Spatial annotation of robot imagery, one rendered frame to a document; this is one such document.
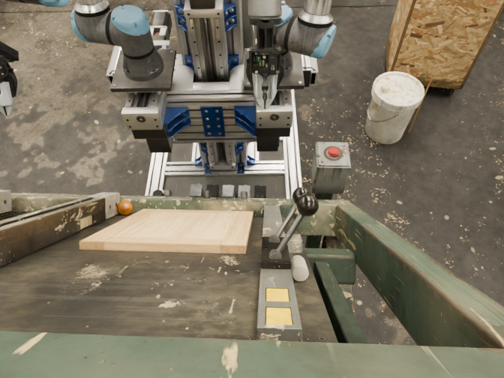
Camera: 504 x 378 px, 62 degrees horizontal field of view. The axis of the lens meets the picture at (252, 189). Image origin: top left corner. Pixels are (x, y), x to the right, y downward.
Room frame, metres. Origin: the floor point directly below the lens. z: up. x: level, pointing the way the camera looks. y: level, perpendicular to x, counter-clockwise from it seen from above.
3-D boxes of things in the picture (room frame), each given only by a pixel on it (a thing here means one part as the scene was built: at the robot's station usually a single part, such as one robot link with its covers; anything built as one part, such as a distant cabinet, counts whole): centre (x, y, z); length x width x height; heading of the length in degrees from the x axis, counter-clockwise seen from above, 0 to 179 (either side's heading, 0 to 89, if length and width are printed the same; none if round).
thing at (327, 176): (0.93, -0.29, 0.84); 0.12 x 0.12 x 0.18; 86
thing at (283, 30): (1.28, -0.10, 1.20); 0.13 x 0.12 x 0.14; 63
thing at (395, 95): (1.86, -0.89, 0.24); 0.32 x 0.30 x 0.47; 89
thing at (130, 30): (1.30, 0.41, 1.20); 0.13 x 0.12 x 0.14; 75
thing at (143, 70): (1.29, 0.40, 1.09); 0.15 x 0.15 x 0.10
